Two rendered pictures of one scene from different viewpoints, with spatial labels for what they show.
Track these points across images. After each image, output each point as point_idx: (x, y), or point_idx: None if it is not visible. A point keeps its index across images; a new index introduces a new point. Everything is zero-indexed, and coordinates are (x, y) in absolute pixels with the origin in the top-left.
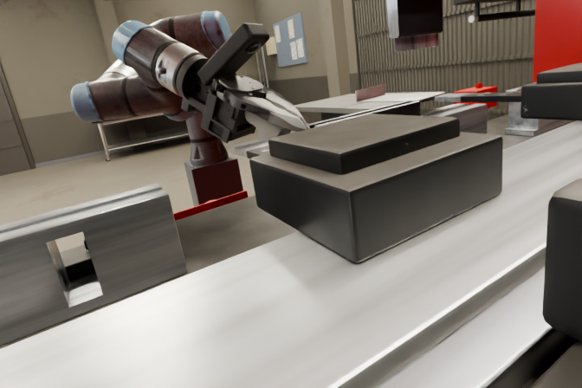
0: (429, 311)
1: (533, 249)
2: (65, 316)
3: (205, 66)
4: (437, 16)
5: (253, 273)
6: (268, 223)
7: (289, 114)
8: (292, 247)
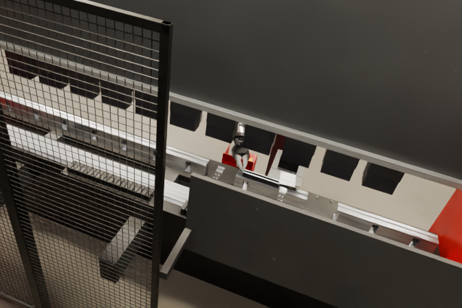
0: None
1: None
2: (183, 171)
3: (236, 139)
4: (295, 168)
5: (186, 190)
6: (227, 180)
7: (240, 165)
8: None
